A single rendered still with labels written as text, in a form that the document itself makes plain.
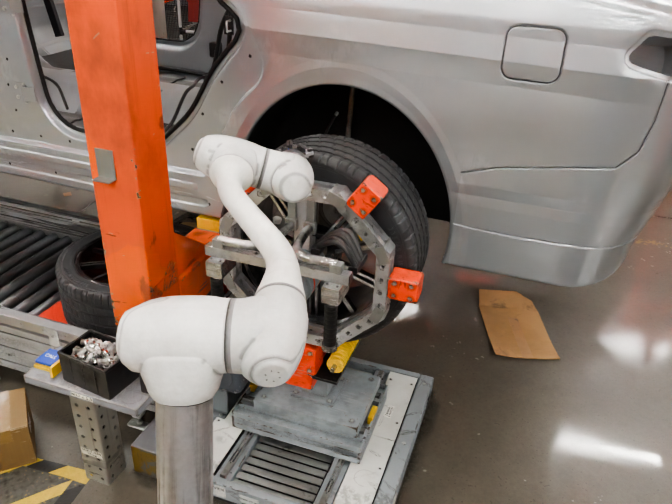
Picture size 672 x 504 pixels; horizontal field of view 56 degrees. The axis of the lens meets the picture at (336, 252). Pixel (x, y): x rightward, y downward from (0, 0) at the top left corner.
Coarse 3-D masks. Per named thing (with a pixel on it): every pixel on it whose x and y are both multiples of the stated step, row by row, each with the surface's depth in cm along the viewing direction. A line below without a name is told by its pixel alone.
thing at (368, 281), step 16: (272, 208) 221; (336, 224) 191; (288, 240) 199; (336, 256) 196; (256, 272) 210; (368, 272) 197; (320, 288) 224; (352, 288) 223; (368, 288) 216; (320, 304) 216; (352, 304) 204; (368, 304) 198; (320, 320) 207
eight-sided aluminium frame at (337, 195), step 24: (264, 192) 181; (312, 192) 176; (336, 192) 174; (384, 240) 180; (240, 264) 203; (384, 264) 179; (240, 288) 201; (384, 288) 183; (360, 312) 196; (384, 312) 186; (312, 336) 200; (336, 336) 197
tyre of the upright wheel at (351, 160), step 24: (312, 144) 191; (336, 144) 191; (360, 144) 195; (312, 168) 182; (336, 168) 180; (360, 168) 182; (384, 168) 191; (408, 192) 192; (384, 216) 182; (408, 216) 186; (408, 240) 183; (408, 264) 186; (360, 336) 204
